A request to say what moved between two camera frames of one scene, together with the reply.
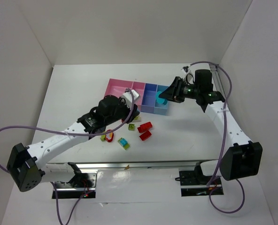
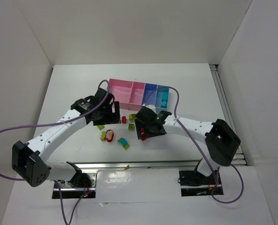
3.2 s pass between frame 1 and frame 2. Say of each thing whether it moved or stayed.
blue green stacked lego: stayed
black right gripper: moved
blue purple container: stayed
